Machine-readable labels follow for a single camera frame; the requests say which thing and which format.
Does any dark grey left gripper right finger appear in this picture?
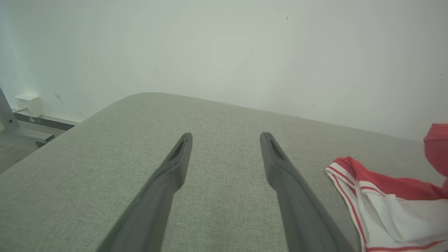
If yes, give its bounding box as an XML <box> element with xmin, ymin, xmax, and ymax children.
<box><xmin>260</xmin><ymin>132</ymin><xmax>354</xmax><ymax>252</ymax></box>

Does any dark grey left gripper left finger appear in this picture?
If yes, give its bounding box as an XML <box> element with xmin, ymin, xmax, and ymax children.
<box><xmin>96</xmin><ymin>133</ymin><xmax>193</xmax><ymax>252</ymax></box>

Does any red and white basketball jersey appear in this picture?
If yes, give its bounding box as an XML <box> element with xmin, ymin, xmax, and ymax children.
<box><xmin>325</xmin><ymin>123</ymin><xmax>448</xmax><ymax>252</ymax></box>

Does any white and grey wall rail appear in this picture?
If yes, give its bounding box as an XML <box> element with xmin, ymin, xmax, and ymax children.
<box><xmin>12</xmin><ymin>110</ymin><xmax>83</xmax><ymax>131</ymax></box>

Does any white wall socket box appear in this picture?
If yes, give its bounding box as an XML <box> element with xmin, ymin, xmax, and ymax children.
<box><xmin>14</xmin><ymin>93</ymin><xmax>46</xmax><ymax>118</ymax></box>

